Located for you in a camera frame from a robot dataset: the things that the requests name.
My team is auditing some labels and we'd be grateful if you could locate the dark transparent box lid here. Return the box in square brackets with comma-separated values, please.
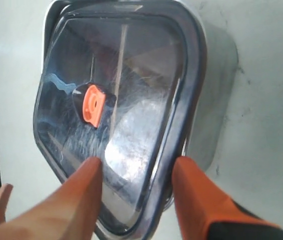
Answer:
[32, 0, 208, 240]

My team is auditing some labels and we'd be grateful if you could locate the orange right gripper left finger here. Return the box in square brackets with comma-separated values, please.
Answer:
[0, 157, 102, 240]

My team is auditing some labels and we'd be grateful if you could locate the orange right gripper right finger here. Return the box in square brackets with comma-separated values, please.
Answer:
[171, 156, 283, 240]

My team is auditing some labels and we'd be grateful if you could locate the stainless steel lunch box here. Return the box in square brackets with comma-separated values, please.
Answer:
[40, 0, 239, 240]

